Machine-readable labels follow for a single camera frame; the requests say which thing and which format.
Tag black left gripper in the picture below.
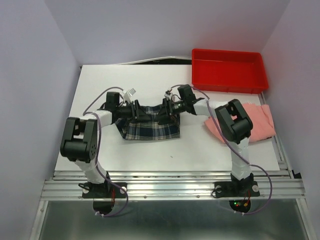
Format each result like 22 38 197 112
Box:
115 99 151 124

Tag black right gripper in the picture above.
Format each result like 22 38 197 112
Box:
154 97 187 125

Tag navy plaid skirt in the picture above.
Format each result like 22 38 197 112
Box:
115 104 181 141

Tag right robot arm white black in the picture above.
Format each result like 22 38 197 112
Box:
155 84 253 195

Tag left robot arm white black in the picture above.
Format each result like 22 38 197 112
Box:
60 91 151 197

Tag red plastic bin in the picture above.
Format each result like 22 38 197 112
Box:
191 48 269 94

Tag pink folded skirt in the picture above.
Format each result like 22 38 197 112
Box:
203 103 277 145

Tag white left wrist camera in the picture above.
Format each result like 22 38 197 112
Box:
122 88 136 103

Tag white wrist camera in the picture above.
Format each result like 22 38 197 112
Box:
122 88 136 103
164 88 173 101

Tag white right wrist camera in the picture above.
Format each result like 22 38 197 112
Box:
164 88 173 101

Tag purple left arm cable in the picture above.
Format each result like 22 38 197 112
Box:
82 86 130 218

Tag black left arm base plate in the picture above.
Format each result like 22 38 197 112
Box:
78 181 127 215

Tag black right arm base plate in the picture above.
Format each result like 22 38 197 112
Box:
211 181 261 215

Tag aluminium rail frame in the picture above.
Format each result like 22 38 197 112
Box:
29 92 311 240

